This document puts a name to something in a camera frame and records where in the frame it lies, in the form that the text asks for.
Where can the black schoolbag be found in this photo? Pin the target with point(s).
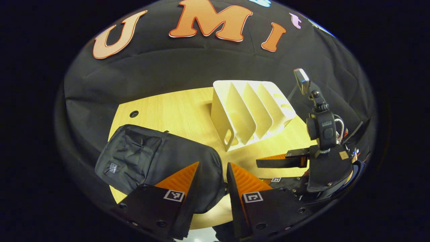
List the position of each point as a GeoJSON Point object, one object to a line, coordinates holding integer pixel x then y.
{"type": "Point", "coordinates": [158, 158]}

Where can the white bookshelf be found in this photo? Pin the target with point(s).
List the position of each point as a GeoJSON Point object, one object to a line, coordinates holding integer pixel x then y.
{"type": "Point", "coordinates": [221, 114]}

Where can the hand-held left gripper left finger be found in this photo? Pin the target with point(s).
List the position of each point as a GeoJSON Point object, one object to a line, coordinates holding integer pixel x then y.
{"type": "Point", "coordinates": [191, 195]}

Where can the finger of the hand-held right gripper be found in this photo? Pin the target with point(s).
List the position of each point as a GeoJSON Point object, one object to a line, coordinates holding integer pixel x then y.
{"type": "Point", "coordinates": [295, 185]}
{"type": "Point", "coordinates": [278, 163]}

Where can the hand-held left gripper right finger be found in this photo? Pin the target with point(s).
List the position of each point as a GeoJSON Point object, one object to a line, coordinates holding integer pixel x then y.
{"type": "Point", "coordinates": [235, 201]}

